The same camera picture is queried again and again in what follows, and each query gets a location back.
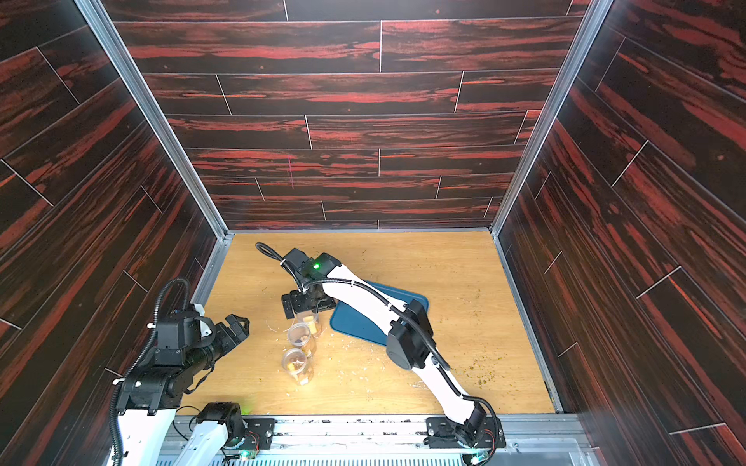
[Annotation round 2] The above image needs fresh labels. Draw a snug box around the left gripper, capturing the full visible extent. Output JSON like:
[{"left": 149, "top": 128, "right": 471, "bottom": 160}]
[{"left": 187, "top": 313, "right": 251, "bottom": 375}]

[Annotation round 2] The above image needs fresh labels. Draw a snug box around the clear jar with cookies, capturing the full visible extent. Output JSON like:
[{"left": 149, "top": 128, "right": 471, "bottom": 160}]
[{"left": 295, "top": 311, "right": 324, "bottom": 337}]

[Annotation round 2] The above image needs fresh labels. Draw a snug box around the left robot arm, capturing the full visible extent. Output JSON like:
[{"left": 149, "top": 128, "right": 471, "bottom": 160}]
[{"left": 108, "top": 278, "right": 250, "bottom": 465}]

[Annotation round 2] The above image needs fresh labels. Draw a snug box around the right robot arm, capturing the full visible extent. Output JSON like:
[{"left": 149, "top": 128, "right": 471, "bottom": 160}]
[{"left": 256, "top": 242, "right": 506, "bottom": 452}]

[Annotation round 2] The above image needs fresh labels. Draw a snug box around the middle clear jar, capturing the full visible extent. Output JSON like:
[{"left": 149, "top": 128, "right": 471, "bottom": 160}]
[{"left": 287, "top": 322, "right": 317, "bottom": 357}]

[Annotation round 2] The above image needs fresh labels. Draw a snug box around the near clear jar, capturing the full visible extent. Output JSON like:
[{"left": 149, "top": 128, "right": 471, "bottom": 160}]
[{"left": 281, "top": 348, "right": 314, "bottom": 386}]

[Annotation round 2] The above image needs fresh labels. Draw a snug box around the teal plastic tray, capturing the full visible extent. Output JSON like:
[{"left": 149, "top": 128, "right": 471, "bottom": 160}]
[{"left": 329, "top": 282, "right": 429, "bottom": 347}]

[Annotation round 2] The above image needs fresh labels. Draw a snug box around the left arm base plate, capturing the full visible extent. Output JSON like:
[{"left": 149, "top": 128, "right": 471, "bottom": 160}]
[{"left": 191, "top": 416, "right": 277, "bottom": 450}]

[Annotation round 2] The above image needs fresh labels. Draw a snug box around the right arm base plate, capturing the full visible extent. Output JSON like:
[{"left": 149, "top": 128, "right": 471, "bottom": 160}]
[{"left": 424, "top": 416, "right": 507, "bottom": 450}]

